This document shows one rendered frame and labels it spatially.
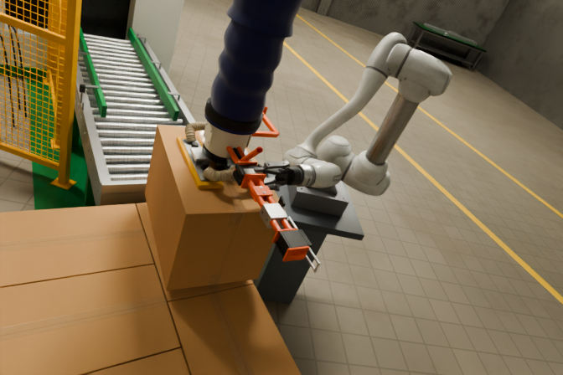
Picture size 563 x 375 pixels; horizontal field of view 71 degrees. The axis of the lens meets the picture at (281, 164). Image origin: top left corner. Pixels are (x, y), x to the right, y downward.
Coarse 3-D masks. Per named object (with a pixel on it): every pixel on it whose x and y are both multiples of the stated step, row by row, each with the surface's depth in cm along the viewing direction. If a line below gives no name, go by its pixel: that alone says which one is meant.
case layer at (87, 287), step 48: (0, 240) 155; (48, 240) 162; (96, 240) 170; (144, 240) 179; (0, 288) 139; (48, 288) 145; (96, 288) 152; (144, 288) 158; (192, 288) 166; (240, 288) 174; (0, 336) 127; (48, 336) 131; (96, 336) 136; (144, 336) 142; (192, 336) 148; (240, 336) 155
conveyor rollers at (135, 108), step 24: (96, 48) 335; (120, 48) 353; (96, 72) 302; (120, 72) 312; (144, 72) 329; (120, 96) 285; (144, 96) 294; (96, 120) 249; (120, 120) 256; (144, 120) 265; (168, 120) 274; (120, 144) 236; (144, 144) 244; (120, 168) 215; (144, 168) 222
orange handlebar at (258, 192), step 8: (264, 120) 185; (272, 128) 179; (264, 136) 173; (272, 136) 175; (232, 152) 150; (240, 152) 152; (248, 184) 137; (264, 184) 139; (256, 192) 133; (264, 192) 134; (256, 200) 132; (264, 200) 135; (272, 200) 133; (272, 224) 123; (288, 224) 125; (296, 256) 114; (304, 256) 116
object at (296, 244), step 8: (280, 232) 118; (288, 232) 119; (296, 232) 120; (272, 240) 120; (280, 240) 119; (288, 240) 116; (296, 240) 117; (304, 240) 118; (280, 248) 118; (288, 248) 114; (296, 248) 114; (304, 248) 116; (288, 256) 115
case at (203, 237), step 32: (160, 128) 175; (160, 160) 169; (160, 192) 167; (192, 192) 145; (224, 192) 151; (160, 224) 165; (192, 224) 138; (224, 224) 145; (256, 224) 152; (160, 256) 163; (192, 256) 148; (224, 256) 155; (256, 256) 164
